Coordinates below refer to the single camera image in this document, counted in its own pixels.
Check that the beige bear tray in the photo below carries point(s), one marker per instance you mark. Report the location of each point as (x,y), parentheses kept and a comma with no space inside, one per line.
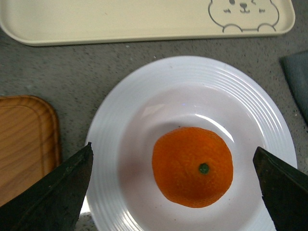
(67,22)

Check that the orange mandarin fruit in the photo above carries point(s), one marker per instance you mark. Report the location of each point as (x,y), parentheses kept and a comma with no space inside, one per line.
(192,166)

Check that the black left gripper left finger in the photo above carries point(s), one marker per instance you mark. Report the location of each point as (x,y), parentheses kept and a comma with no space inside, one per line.
(54,202)

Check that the white ridged plate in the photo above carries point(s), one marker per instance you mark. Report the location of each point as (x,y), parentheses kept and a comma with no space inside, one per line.
(182,91)

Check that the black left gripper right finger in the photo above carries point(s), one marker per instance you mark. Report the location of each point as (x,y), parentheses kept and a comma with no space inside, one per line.
(284,191)

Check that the grey cloth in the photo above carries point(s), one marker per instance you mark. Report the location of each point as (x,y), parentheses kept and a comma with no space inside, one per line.
(295,68)

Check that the wooden cutting board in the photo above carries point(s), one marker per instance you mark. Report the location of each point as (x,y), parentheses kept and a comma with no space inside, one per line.
(29,143)

